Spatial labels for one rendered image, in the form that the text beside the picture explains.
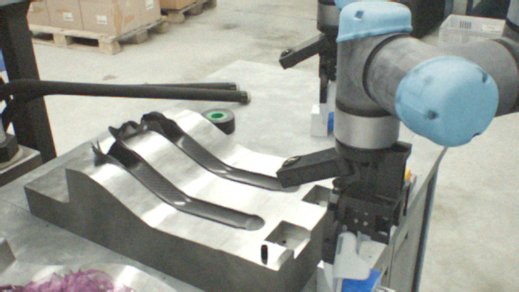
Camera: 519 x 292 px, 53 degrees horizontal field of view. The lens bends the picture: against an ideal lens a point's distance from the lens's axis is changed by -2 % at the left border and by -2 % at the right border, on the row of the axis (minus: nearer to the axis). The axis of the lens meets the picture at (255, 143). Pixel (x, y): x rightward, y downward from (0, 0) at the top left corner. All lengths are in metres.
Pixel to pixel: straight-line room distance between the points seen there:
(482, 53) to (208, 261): 0.43
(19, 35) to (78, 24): 3.43
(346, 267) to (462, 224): 1.71
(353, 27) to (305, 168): 0.20
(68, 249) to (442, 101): 0.64
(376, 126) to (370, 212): 0.11
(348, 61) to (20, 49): 1.03
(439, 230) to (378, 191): 1.68
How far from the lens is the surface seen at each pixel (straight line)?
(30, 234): 0.96
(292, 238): 0.76
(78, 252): 0.89
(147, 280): 0.68
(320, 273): 0.73
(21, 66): 1.46
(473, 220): 2.41
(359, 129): 0.58
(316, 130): 1.17
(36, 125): 1.51
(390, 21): 0.54
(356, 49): 0.55
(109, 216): 0.83
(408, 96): 0.47
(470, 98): 0.47
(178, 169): 0.86
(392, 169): 0.61
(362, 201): 0.63
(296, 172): 0.66
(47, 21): 5.14
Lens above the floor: 1.33
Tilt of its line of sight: 27 degrees down
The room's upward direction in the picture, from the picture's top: 2 degrees counter-clockwise
